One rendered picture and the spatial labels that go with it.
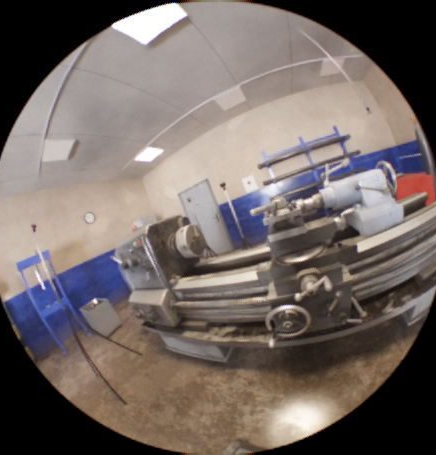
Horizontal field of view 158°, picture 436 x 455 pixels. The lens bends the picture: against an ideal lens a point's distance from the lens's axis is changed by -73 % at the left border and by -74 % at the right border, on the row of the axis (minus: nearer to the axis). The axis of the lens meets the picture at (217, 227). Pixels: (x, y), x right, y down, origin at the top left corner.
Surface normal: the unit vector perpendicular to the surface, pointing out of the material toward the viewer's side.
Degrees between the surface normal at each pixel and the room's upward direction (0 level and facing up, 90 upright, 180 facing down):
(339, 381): 0
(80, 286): 90
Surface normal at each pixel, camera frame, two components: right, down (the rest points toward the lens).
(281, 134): -0.39, 0.26
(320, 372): -0.36, -0.93
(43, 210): 0.85, -0.28
